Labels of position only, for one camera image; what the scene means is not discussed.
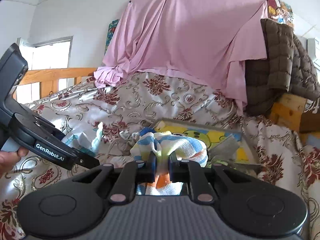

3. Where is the white window frame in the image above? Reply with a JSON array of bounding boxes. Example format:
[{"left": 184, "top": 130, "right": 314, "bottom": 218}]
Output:
[{"left": 16, "top": 36, "right": 73, "bottom": 103}]

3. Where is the floral satin bed cover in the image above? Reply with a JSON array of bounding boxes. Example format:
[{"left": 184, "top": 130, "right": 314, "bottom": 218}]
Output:
[{"left": 0, "top": 71, "right": 320, "bottom": 240}]

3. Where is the grey tray with yellow picture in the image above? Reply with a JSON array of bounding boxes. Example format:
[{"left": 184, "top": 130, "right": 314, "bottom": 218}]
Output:
[{"left": 151, "top": 118, "right": 260, "bottom": 172}]

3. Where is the wooden bed rail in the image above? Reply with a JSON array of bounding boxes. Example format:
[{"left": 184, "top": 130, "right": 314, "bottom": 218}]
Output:
[{"left": 20, "top": 67, "right": 96, "bottom": 98}]

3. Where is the person's left hand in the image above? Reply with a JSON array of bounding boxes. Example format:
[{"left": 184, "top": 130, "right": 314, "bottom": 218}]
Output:
[{"left": 0, "top": 147, "right": 29, "bottom": 177}]

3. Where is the colourful wall poster left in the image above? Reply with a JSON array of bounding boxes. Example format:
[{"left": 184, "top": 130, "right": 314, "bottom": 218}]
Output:
[{"left": 105, "top": 19, "right": 119, "bottom": 52}]

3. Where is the striped colourful towel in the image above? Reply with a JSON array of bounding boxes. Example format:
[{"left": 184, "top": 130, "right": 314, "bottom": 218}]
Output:
[{"left": 130, "top": 128, "right": 208, "bottom": 196}]

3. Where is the pink hanging sheet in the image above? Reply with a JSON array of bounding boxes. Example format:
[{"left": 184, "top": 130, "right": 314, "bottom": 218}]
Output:
[{"left": 94, "top": 0, "right": 267, "bottom": 112}]

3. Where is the wooden bunk bed frame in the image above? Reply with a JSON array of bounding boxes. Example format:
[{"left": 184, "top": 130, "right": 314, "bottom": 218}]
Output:
[{"left": 268, "top": 93, "right": 319, "bottom": 144}]

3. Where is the brown quilted jacket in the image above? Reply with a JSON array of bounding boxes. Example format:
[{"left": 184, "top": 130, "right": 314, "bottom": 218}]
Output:
[{"left": 245, "top": 19, "right": 319, "bottom": 116}]

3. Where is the colourful wall poster right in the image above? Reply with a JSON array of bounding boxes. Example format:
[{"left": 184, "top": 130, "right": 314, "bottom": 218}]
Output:
[{"left": 267, "top": 0, "right": 294, "bottom": 28}]

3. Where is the white blue patterned cloth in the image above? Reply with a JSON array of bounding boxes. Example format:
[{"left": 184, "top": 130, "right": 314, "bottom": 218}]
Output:
[{"left": 62, "top": 122, "right": 103, "bottom": 157}]

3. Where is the colourful wall poster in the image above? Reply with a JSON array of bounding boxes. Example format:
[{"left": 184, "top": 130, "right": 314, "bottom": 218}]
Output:
[
  {"left": 105, "top": 19, "right": 119, "bottom": 52},
  {"left": 267, "top": 0, "right": 294, "bottom": 28}
]

